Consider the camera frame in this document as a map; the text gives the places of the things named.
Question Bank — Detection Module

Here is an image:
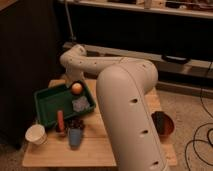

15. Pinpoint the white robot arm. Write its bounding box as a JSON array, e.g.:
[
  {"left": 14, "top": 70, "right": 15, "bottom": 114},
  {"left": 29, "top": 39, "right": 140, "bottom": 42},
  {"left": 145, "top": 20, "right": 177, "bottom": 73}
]
[{"left": 60, "top": 45, "right": 170, "bottom": 171}]

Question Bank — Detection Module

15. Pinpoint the green plastic tray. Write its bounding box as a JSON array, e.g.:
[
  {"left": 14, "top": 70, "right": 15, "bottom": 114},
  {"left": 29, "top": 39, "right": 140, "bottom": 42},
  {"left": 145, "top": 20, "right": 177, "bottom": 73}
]
[{"left": 34, "top": 81, "right": 96, "bottom": 128}]

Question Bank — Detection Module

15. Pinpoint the black cable on floor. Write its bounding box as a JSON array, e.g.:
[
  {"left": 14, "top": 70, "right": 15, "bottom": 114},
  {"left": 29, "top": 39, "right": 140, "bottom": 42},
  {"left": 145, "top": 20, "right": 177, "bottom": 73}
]
[{"left": 184, "top": 61, "right": 213, "bottom": 171}]

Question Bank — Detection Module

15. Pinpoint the clear crumpled plastic piece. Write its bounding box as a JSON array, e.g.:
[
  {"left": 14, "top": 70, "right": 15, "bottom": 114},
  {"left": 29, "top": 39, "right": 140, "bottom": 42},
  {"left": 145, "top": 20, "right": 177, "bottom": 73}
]
[{"left": 72, "top": 96, "right": 90, "bottom": 112}]

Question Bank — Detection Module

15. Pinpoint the dark grape bunch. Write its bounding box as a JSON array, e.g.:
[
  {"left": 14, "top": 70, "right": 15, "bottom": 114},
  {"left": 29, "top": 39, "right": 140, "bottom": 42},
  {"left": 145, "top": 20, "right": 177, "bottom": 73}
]
[{"left": 68, "top": 119, "right": 85, "bottom": 130}]

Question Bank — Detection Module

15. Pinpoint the grey metal shelf rail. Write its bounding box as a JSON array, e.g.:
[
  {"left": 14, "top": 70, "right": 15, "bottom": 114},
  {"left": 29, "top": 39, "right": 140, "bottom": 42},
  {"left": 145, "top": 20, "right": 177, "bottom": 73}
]
[{"left": 60, "top": 42, "right": 213, "bottom": 79}]

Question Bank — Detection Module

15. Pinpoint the blue plastic cup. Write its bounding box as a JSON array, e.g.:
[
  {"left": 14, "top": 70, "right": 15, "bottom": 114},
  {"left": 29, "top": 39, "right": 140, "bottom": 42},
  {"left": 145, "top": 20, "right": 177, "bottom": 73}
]
[{"left": 68, "top": 129, "right": 82, "bottom": 147}]

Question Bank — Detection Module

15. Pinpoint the brown wooden bowl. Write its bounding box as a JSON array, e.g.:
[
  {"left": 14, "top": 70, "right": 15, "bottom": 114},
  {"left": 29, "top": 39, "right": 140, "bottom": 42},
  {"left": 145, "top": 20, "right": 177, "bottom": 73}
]
[{"left": 151, "top": 111, "right": 175, "bottom": 137}]

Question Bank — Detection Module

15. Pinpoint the orange apple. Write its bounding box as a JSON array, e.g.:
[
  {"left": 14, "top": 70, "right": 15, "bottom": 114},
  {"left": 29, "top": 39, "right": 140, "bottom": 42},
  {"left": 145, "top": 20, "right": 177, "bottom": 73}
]
[{"left": 71, "top": 82, "right": 83, "bottom": 95}]

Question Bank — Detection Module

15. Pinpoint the white paper cup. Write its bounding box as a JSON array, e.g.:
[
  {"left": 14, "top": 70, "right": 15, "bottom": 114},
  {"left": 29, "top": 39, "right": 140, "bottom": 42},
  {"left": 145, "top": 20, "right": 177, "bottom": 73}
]
[{"left": 25, "top": 124, "right": 47, "bottom": 145}]

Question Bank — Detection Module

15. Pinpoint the black handle on rail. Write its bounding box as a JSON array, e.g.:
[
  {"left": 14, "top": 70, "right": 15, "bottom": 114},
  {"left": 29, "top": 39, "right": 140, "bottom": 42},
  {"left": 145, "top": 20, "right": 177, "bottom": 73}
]
[{"left": 161, "top": 55, "right": 191, "bottom": 64}]

